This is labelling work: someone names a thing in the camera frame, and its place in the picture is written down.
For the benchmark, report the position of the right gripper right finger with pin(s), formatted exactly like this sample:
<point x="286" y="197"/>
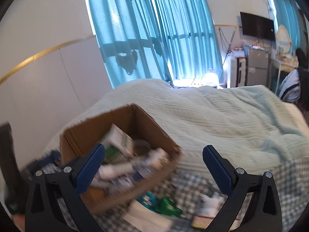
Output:
<point x="263" y="212"/>

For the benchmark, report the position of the white folded cloth pad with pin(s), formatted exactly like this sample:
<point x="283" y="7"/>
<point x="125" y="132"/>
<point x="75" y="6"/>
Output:
<point x="146" y="220"/>

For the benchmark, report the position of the checkered bed sheet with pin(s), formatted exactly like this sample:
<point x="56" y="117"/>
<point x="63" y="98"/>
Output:
<point x="186" y="189"/>

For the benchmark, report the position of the black wall television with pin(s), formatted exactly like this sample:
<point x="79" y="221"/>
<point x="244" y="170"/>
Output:
<point x="257" y="26"/>

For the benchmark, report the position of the white tape roll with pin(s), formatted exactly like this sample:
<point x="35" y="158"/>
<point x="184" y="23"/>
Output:
<point x="141" y="147"/>

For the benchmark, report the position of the blue window curtain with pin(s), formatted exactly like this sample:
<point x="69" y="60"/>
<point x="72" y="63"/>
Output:
<point x="170" y="40"/>

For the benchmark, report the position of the round vanity mirror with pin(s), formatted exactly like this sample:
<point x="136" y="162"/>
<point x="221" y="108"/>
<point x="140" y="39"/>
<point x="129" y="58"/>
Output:
<point x="283" y="40"/>

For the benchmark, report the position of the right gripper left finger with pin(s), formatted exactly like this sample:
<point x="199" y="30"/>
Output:
<point x="43" y="212"/>

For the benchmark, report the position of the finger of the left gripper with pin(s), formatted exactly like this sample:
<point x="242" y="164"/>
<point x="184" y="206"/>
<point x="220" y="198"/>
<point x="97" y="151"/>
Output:
<point x="53" y="157"/>

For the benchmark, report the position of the blue corner curtain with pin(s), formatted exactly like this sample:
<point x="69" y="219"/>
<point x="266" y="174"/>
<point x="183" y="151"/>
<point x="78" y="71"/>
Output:
<point x="290" y="16"/>

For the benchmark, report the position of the white desk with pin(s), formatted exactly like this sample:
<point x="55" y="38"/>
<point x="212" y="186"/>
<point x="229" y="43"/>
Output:
<point x="281" y="66"/>

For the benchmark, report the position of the black clothes pile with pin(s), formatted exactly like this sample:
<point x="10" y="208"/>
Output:
<point x="303" y="76"/>

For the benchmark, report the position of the white tube with barcode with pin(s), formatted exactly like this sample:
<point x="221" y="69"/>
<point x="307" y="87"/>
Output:
<point x="109" y="172"/>

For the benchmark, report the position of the pale green knit blanket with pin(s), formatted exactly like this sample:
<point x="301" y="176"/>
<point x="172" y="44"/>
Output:
<point x="250" y="126"/>

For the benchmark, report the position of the green snack packet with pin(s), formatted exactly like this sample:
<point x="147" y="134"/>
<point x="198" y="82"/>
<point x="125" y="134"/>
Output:
<point x="166" y="206"/>

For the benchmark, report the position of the clear plastic bag of items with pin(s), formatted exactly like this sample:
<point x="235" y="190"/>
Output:
<point x="144" y="167"/>

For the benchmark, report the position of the green white medicine box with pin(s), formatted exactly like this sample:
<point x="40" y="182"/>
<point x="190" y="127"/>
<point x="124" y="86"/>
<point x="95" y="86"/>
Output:
<point x="118" y="145"/>

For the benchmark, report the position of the tan barcode box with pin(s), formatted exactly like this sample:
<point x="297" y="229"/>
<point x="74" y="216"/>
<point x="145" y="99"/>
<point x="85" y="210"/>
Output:
<point x="202" y="222"/>

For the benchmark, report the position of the grey mini fridge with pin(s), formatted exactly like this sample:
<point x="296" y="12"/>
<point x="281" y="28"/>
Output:
<point x="257" y="66"/>

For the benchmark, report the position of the teal foil packet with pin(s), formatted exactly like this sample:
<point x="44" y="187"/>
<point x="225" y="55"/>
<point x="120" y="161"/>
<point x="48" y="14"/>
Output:
<point x="148" y="200"/>

